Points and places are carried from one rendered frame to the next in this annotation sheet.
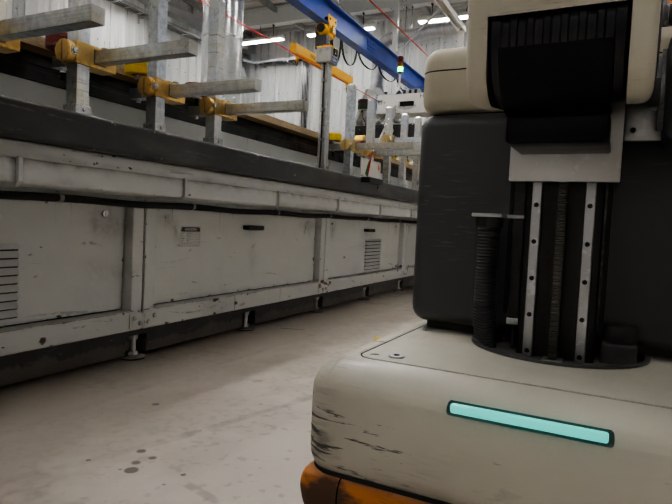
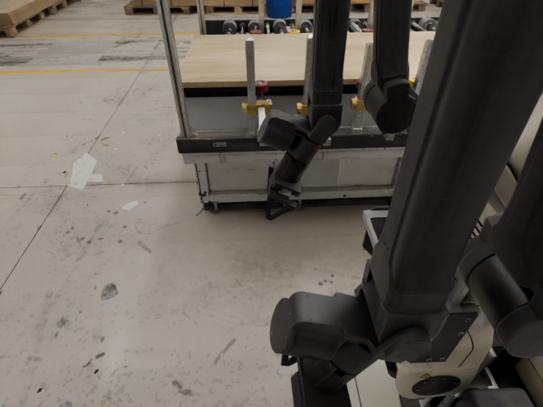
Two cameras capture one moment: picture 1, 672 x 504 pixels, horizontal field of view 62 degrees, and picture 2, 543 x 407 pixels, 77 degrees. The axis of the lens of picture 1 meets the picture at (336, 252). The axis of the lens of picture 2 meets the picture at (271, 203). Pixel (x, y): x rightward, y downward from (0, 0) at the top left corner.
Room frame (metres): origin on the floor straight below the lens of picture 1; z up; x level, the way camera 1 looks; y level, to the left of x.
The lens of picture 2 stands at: (0.25, -0.48, 1.52)
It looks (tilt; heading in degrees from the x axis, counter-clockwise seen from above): 41 degrees down; 61
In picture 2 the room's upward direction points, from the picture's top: straight up
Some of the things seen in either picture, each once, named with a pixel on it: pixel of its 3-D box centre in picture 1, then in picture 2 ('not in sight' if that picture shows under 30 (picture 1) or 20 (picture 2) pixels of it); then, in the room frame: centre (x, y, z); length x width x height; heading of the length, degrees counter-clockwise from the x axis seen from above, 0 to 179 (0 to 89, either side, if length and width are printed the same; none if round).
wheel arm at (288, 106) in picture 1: (245, 109); not in sight; (1.79, 0.30, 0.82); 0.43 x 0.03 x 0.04; 64
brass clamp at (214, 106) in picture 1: (218, 109); not in sight; (1.81, 0.39, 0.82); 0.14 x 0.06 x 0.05; 154
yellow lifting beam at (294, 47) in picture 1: (324, 65); not in sight; (7.96, 0.28, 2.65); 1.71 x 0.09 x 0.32; 154
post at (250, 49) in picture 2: not in sight; (251, 94); (0.89, 0.85, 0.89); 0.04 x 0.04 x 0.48; 64
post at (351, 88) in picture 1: (349, 135); not in sight; (2.69, -0.04, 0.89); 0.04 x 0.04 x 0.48; 64
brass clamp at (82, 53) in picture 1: (86, 57); (365, 103); (1.36, 0.62, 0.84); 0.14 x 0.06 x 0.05; 154
